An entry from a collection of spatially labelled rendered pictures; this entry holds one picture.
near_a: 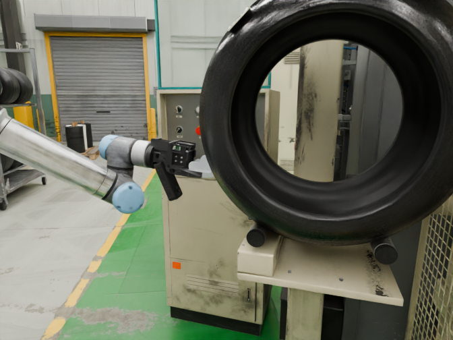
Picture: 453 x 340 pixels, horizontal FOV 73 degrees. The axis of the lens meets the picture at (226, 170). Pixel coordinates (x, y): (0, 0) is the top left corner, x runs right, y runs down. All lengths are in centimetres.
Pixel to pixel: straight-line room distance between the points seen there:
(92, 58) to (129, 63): 106
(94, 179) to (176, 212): 90
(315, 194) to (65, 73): 991
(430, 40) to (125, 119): 961
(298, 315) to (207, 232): 60
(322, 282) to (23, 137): 73
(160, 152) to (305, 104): 48
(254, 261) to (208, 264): 92
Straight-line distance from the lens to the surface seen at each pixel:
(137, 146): 87
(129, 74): 998
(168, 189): 86
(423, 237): 118
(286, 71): 417
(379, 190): 94
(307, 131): 104
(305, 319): 130
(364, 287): 81
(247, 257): 77
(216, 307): 180
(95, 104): 1023
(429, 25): 67
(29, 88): 502
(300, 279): 79
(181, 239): 168
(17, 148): 77
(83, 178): 77
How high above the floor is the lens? 122
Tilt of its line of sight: 13 degrees down
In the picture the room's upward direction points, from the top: straight up
